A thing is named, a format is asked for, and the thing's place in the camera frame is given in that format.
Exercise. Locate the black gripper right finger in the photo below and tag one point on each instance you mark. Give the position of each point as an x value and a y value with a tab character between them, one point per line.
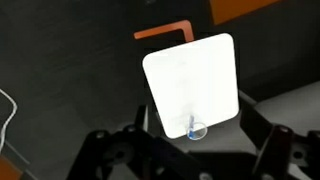
279	146

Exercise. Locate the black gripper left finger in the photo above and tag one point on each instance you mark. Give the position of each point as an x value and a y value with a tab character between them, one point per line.
147	157

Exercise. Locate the blue Expo marker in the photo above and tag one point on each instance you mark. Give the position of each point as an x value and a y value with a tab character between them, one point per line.
191	128

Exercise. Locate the clear drinking glass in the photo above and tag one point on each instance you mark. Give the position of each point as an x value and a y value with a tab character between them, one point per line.
200	130

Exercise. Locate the white rounded table board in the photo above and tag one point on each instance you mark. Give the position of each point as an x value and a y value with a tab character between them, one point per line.
195	81

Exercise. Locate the orange L-shaped strip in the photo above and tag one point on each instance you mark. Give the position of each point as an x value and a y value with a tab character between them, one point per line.
184	26

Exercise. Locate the orange panel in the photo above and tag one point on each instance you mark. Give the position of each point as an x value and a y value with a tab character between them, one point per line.
225	10

